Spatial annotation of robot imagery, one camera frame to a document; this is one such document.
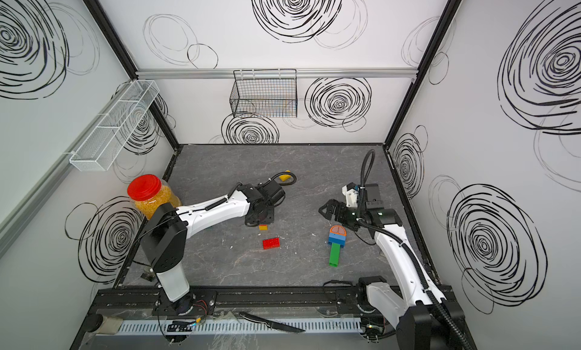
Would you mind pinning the small spice jar left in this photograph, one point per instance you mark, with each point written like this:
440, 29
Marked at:
148, 275

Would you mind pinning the yellow curved lego brick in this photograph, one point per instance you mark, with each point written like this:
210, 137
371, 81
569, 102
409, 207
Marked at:
285, 177

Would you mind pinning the plastic jar red lid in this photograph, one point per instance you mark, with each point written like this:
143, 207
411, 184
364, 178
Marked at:
148, 192

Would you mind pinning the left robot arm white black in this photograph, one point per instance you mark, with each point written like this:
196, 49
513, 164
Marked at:
166, 234

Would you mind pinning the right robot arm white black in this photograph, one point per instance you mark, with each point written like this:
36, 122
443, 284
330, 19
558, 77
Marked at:
419, 312

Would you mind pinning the light blue lego brick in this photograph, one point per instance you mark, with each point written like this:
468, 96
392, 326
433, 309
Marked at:
336, 239

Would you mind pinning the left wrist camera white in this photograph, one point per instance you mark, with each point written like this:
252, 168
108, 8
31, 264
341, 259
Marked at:
272, 192

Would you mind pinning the orange round lego piece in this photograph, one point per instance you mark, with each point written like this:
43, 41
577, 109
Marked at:
337, 230

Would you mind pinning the green tall lego brick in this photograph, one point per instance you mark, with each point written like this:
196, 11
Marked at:
334, 255

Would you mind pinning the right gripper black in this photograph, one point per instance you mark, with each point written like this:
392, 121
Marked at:
341, 207

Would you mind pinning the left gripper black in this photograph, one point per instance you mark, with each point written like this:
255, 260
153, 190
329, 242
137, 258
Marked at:
254, 221

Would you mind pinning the white slotted cable duct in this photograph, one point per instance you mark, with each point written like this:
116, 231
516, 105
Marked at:
234, 326

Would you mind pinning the white wire shelf basket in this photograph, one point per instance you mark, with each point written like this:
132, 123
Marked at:
126, 125

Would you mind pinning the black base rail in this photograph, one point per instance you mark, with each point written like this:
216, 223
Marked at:
208, 299

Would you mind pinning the black wire basket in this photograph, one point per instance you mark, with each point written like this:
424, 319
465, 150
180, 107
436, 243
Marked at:
270, 93

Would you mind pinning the red flat lego brick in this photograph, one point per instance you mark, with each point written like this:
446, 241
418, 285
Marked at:
271, 243

